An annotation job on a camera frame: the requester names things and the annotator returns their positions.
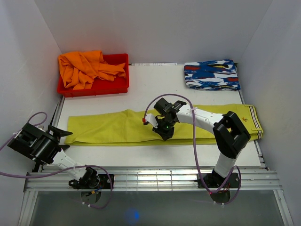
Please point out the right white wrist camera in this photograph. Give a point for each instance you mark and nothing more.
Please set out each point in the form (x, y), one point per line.
(150, 119)

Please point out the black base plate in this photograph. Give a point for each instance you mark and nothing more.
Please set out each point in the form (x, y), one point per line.
(103, 181)
(214, 182)

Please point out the yellow-green trousers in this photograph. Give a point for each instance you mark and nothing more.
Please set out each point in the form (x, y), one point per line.
(125, 128)

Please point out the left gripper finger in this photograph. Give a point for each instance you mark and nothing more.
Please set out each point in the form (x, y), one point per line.
(58, 133)
(64, 147)

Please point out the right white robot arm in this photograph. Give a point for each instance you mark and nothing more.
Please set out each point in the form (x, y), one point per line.
(230, 134)

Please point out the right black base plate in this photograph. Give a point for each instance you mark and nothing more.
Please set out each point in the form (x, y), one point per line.
(214, 182)

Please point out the red plastic bin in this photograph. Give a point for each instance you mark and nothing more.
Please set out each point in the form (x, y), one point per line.
(100, 87)

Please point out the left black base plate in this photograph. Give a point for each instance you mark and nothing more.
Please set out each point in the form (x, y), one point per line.
(103, 181)

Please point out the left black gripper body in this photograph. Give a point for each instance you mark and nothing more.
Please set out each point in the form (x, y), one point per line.
(59, 139)

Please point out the folded blue patterned trousers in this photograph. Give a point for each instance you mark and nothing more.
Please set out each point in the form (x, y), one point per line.
(212, 75)

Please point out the aluminium frame rail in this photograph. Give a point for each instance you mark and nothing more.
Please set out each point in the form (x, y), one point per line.
(138, 180)

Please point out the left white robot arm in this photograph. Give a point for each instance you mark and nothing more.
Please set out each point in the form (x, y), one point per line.
(43, 147)

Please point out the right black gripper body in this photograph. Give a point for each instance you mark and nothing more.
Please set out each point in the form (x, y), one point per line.
(164, 127)

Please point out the orange trousers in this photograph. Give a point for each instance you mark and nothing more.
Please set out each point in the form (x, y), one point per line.
(79, 70)

